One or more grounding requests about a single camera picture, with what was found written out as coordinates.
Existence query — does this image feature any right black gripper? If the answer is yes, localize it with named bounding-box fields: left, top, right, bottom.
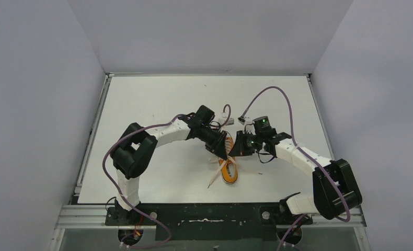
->
left=230, top=130, right=264, bottom=157

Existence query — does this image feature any cream shoelace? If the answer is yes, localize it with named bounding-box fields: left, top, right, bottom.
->
left=207, top=156, right=262, bottom=189

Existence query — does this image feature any orange canvas sneaker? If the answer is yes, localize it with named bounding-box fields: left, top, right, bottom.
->
left=219, top=136, right=238, bottom=184

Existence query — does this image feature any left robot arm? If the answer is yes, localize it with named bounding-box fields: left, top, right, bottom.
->
left=104, top=105, right=227, bottom=223

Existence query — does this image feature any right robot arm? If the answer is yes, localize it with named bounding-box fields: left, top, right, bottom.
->
left=229, top=116, right=363, bottom=223

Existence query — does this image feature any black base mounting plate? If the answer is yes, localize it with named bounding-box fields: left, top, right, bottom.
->
left=105, top=202, right=313, bottom=245

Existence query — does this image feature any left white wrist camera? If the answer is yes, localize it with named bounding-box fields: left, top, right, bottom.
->
left=218, top=118, right=234, bottom=127

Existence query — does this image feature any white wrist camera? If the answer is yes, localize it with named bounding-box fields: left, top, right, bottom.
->
left=218, top=118, right=234, bottom=127
left=237, top=116, right=253, bottom=126

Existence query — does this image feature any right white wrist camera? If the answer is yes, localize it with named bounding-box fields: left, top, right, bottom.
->
left=237, top=116, right=253, bottom=126

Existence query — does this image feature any aluminium right table rail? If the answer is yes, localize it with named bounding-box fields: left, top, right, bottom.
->
left=306, top=73, right=348, bottom=203

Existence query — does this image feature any aluminium front rail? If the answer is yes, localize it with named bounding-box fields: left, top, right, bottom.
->
left=55, top=205, right=366, bottom=229

